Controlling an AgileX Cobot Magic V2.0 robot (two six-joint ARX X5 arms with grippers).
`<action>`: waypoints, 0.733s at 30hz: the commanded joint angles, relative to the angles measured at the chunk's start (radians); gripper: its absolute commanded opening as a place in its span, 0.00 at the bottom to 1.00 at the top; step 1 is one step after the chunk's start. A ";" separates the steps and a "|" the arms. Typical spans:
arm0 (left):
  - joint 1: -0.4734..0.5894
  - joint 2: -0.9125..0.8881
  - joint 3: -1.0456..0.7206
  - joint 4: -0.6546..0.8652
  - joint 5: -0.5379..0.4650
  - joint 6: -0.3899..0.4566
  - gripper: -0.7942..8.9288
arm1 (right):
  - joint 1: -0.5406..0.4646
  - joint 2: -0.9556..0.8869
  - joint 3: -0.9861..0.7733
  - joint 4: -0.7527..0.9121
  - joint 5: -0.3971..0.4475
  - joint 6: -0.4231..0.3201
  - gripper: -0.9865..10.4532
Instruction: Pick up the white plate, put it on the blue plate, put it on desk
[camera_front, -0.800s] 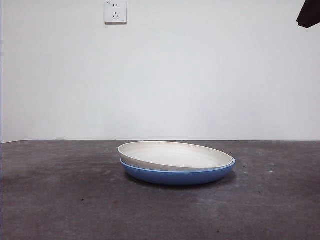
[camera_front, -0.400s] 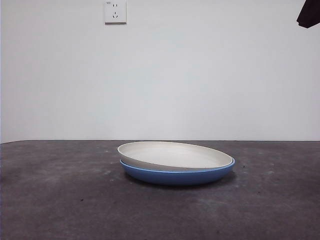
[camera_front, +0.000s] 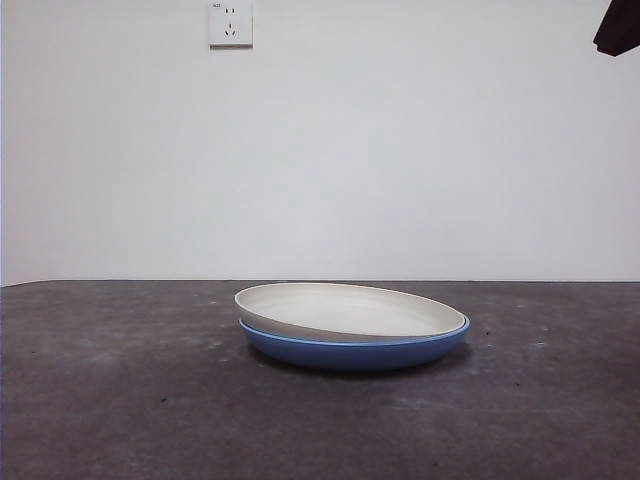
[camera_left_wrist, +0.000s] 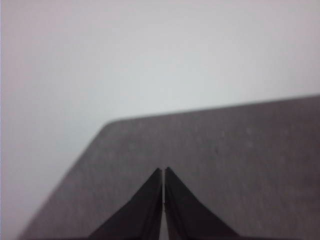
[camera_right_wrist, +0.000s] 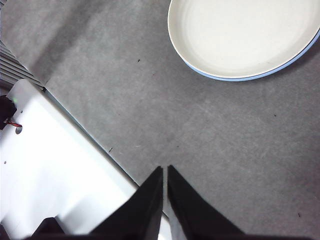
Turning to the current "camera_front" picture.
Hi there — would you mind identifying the blue plate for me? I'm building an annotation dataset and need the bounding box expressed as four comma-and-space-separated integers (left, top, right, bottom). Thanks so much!
238, 314, 471, 372

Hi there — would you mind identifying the white wall socket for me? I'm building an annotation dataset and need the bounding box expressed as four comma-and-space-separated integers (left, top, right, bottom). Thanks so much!
208, 0, 254, 50

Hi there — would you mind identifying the white plate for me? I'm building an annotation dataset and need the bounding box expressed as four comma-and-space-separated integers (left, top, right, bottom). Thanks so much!
233, 282, 466, 346

